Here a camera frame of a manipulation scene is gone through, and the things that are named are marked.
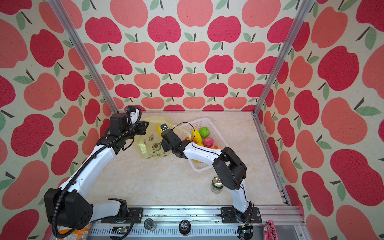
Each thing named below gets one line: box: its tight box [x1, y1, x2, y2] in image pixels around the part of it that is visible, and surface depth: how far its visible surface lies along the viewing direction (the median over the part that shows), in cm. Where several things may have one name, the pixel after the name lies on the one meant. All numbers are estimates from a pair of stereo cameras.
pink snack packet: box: [259, 220, 279, 240], surface depth 70 cm
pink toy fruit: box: [203, 137, 214, 148], surface depth 98 cm
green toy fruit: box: [199, 126, 210, 138], surface depth 103 cm
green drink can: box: [211, 176, 223, 194], surface depth 76 cm
